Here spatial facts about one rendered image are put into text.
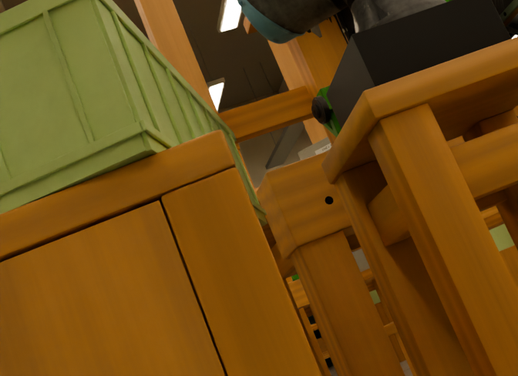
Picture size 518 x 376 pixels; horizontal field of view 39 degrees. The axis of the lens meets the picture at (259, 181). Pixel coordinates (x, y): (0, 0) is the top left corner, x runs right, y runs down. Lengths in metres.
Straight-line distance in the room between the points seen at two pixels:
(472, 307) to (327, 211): 0.51
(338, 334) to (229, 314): 0.72
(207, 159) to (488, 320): 0.42
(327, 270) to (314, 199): 0.13
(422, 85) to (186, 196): 0.42
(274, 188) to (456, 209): 0.50
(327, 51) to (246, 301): 1.60
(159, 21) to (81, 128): 1.51
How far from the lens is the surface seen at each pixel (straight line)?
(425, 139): 0.92
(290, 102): 2.15
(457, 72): 0.96
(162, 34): 2.11
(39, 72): 0.66
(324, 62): 2.13
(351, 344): 1.31
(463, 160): 0.94
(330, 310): 1.31
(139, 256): 0.61
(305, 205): 1.33
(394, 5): 1.09
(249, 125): 2.11
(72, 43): 0.66
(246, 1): 1.19
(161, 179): 0.62
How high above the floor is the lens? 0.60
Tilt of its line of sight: 12 degrees up
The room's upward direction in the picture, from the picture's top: 22 degrees counter-clockwise
